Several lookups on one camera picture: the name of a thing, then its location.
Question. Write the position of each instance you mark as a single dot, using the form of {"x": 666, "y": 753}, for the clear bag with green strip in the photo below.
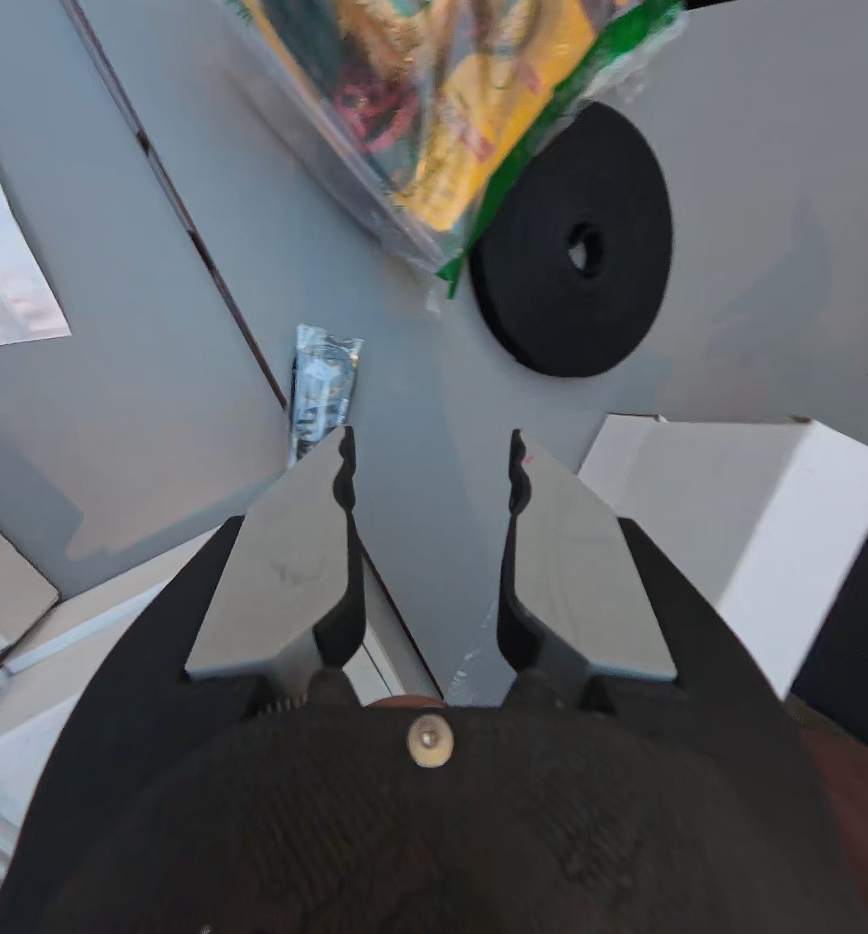
{"x": 441, "y": 109}

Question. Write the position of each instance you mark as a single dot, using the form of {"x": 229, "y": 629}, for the small white cardboard box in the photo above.
{"x": 733, "y": 511}

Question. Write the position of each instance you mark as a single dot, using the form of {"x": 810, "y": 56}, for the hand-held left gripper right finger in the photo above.
{"x": 587, "y": 584}

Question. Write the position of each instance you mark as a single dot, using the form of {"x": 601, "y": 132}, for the small packet with black contents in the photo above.
{"x": 324, "y": 394}

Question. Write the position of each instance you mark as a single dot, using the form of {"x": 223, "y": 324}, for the grey desk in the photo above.
{"x": 186, "y": 219}

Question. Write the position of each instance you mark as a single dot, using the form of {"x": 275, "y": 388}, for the white sheet with line drawings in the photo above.
{"x": 3, "y": 277}

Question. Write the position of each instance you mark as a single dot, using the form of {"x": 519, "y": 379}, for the pile of white cardboard boxes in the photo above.
{"x": 76, "y": 657}

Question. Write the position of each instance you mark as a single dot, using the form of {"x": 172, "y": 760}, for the black hook-and-loop tape roll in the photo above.
{"x": 536, "y": 306}

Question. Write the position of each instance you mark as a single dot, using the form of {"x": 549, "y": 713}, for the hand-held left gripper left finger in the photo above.
{"x": 280, "y": 584}

